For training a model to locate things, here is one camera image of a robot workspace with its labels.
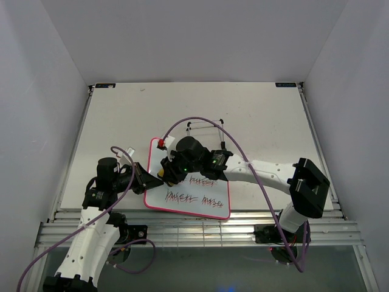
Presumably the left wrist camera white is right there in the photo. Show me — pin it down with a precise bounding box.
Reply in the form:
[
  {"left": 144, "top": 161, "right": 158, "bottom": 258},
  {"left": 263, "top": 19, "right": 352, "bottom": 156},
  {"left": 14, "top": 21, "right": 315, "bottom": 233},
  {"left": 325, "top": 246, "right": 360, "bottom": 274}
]
[{"left": 118, "top": 147, "right": 135, "bottom": 165}]

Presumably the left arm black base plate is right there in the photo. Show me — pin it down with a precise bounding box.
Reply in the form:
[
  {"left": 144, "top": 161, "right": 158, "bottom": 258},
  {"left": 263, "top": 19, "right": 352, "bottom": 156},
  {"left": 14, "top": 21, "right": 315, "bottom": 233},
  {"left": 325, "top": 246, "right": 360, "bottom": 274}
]
[{"left": 117, "top": 224, "right": 148, "bottom": 245}]

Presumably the left blue corner label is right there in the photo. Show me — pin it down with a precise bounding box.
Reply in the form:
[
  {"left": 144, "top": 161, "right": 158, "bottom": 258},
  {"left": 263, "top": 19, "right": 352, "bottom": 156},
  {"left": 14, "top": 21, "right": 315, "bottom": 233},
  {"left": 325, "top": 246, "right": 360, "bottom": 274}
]
[{"left": 95, "top": 83, "right": 116, "bottom": 89}]

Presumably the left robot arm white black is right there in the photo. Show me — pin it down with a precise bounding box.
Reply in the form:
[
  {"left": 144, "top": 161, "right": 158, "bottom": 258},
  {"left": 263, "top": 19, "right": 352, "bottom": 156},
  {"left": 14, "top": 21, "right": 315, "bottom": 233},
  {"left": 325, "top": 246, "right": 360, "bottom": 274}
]
[{"left": 43, "top": 158, "right": 163, "bottom": 291}]

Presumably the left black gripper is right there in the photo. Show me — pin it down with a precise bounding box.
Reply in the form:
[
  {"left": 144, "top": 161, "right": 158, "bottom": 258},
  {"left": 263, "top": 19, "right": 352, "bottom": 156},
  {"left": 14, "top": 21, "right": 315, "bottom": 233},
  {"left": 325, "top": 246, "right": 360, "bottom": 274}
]
[{"left": 113, "top": 162, "right": 164, "bottom": 194}]

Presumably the pink framed whiteboard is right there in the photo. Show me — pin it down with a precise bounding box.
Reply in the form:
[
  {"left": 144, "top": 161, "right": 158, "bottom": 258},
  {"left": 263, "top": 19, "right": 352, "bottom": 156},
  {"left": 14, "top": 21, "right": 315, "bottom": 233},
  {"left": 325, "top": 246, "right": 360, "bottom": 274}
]
[{"left": 143, "top": 137, "right": 231, "bottom": 220}]

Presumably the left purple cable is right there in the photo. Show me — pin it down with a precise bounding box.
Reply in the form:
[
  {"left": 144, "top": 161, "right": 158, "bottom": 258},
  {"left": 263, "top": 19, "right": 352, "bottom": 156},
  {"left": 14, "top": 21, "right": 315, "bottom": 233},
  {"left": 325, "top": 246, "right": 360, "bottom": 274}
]
[{"left": 15, "top": 146, "right": 156, "bottom": 292}]

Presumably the yellow bone-shaped eraser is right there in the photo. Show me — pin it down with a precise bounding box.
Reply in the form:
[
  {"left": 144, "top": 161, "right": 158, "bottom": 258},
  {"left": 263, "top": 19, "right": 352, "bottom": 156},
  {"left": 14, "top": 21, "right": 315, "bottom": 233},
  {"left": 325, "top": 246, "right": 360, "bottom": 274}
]
[{"left": 157, "top": 169, "right": 177, "bottom": 187}]

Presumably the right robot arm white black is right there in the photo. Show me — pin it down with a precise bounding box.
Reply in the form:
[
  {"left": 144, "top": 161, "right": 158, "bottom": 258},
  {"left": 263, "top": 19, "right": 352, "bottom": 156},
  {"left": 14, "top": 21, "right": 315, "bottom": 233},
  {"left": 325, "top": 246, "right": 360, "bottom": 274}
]
[{"left": 157, "top": 136, "right": 330, "bottom": 242}]

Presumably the wire whiteboard stand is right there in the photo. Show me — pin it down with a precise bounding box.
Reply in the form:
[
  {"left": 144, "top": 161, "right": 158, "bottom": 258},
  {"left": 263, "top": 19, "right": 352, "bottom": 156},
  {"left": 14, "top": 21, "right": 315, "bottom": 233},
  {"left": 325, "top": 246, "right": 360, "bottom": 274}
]
[{"left": 186, "top": 118, "right": 227, "bottom": 150}]

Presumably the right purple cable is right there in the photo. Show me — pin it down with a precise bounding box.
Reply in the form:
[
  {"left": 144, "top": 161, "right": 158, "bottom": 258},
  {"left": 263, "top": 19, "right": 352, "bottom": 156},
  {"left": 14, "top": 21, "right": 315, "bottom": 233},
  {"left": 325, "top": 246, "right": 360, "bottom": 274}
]
[{"left": 159, "top": 116, "right": 312, "bottom": 273}]

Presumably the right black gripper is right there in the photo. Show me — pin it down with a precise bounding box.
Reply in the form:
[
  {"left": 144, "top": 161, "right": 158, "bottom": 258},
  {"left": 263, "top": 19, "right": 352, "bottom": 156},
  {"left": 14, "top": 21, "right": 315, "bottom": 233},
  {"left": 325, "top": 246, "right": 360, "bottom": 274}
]
[{"left": 160, "top": 148, "right": 201, "bottom": 185}]

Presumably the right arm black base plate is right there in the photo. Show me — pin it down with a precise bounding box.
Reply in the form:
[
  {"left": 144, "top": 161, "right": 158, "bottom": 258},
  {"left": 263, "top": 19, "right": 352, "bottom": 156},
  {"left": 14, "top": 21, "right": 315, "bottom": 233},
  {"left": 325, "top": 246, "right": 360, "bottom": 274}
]
[{"left": 253, "top": 224, "right": 311, "bottom": 245}]

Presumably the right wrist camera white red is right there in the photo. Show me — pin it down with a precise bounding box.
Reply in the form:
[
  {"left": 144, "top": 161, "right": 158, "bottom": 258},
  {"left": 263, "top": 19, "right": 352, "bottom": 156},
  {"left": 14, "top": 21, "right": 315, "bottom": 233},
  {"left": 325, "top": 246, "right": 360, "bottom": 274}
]
[{"left": 156, "top": 136, "right": 175, "bottom": 151}]

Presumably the blue corner label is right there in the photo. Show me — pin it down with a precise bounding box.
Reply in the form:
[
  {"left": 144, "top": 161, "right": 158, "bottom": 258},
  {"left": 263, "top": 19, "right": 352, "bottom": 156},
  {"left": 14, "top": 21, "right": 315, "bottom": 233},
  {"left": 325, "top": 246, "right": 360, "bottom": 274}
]
[
  {"left": 95, "top": 83, "right": 116, "bottom": 89},
  {"left": 275, "top": 82, "right": 297, "bottom": 88}
]

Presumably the purple cable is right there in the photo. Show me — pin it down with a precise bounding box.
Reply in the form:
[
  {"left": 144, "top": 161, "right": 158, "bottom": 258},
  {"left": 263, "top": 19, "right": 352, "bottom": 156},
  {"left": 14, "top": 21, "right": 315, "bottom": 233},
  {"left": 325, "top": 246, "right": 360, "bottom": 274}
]
[
  {"left": 159, "top": 116, "right": 312, "bottom": 273},
  {"left": 15, "top": 146, "right": 156, "bottom": 292}
]

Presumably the right blue corner label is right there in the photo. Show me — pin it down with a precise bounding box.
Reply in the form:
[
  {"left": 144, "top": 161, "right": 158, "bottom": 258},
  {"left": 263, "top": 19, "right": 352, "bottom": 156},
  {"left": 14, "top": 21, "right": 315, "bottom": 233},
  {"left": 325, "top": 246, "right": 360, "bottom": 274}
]
[{"left": 275, "top": 82, "right": 297, "bottom": 88}]

